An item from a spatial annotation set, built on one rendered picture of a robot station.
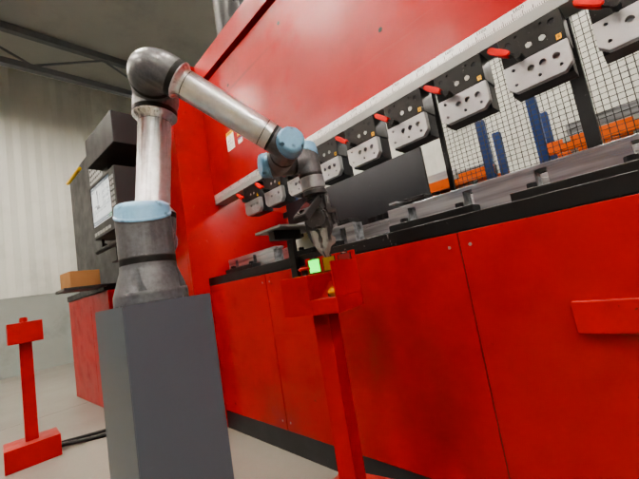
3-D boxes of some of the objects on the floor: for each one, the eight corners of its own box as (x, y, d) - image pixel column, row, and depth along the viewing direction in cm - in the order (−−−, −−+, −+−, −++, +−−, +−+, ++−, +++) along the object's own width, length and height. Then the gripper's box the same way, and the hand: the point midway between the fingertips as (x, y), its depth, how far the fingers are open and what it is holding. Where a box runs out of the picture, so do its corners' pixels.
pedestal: (4, 466, 199) (-5, 321, 208) (58, 446, 216) (48, 314, 225) (5, 476, 184) (-5, 320, 194) (62, 454, 202) (50, 312, 211)
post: (660, 424, 132) (537, -41, 154) (660, 418, 135) (540, -35, 157) (678, 427, 128) (550, -49, 150) (678, 421, 132) (553, -44, 154)
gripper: (334, 187, 110) (348, 252, 110) (311, 195, 115) (324, 257, 115) (319, 185, 103) (335, 255, 102) (296, 194, 108) (310, 260, 107)
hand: (324, 253), depth 106 cm, fingers closed
